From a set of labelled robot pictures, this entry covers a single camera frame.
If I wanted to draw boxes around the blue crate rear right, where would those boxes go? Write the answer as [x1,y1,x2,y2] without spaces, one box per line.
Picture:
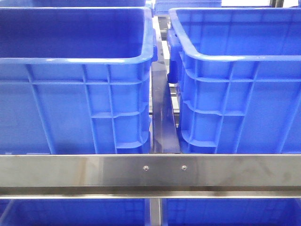
[154,0,222,15]

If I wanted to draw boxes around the blue crate lower right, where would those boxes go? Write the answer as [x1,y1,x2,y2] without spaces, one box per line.
[163,198,301,226]

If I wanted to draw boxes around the steel centre divider bar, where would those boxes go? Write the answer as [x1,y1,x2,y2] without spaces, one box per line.
[151,16,181,154]

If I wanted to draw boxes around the blue crate rear left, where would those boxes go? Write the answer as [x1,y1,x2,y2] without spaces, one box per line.
[32,0,153,8]

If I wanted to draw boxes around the steel shelf front rail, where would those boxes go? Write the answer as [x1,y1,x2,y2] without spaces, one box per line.
[0,154,301,199]

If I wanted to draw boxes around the large blue crate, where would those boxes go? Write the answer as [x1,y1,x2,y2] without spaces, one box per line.
[167,8,301,154]
[0,7,157,154]

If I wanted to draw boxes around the left rail screw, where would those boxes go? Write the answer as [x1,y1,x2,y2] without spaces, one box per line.
[143,165,149,171]

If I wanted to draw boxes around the blue crate lower left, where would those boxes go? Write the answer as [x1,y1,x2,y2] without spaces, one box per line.
[0,199,150,226]

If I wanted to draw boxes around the large blue crate left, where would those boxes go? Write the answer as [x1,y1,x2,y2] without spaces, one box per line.
[0,7,157,154]

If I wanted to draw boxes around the large blue crate right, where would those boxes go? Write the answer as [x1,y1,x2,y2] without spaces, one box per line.
[167,8,301,154]

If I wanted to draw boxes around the steel lower vertical post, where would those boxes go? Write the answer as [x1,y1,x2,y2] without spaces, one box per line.
[150,198,163,226]

